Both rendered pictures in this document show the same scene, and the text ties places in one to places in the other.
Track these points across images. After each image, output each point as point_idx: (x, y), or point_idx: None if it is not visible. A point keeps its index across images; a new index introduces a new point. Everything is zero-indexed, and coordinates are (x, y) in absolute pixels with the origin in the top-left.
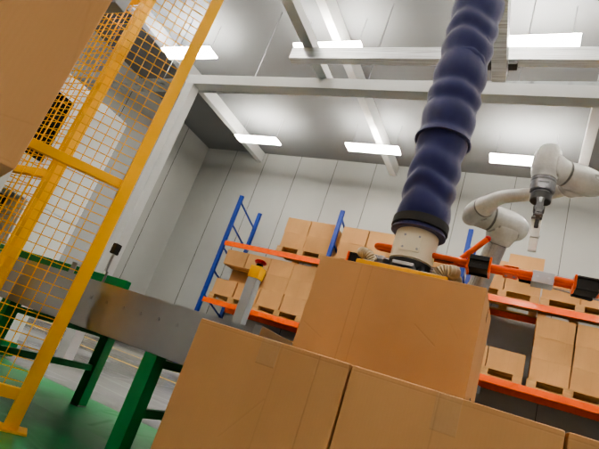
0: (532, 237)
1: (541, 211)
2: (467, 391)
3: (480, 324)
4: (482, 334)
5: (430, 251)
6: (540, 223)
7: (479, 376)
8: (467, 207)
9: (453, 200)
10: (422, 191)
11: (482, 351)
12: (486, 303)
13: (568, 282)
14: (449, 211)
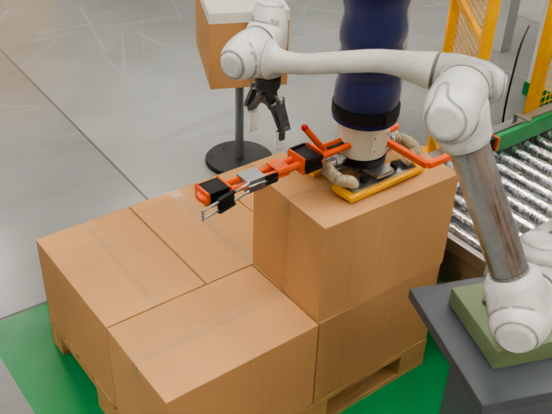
0: (254, 130)
1: (245, 100)
2: (259, 252)
3: (258, 204)
4: (281, 223)
5: (338, 135)
6: (249, 114)
7: (316, 282)
8: None
9: (343, 74)
10: None
11: (305, 252)
12: (264, 188)
13: None
14: (340, 89)
